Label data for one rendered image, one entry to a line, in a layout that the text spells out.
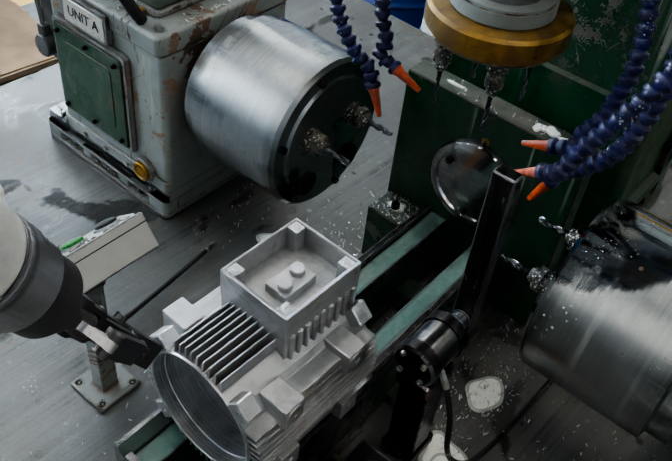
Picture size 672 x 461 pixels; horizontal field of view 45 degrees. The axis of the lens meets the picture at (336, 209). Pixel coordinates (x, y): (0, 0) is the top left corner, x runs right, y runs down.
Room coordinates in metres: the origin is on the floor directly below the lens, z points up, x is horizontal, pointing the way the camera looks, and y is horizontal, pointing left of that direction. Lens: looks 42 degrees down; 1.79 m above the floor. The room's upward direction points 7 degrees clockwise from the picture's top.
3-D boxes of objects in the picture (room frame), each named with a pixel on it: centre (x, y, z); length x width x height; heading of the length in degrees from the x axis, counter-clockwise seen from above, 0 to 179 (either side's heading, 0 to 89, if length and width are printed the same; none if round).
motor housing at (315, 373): (0.58, 0.06, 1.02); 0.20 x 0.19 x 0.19; 143
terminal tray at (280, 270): (0.61, 0.04, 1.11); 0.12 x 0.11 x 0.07; 143
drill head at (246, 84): (1.08, 0.14, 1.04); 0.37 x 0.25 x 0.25; 54
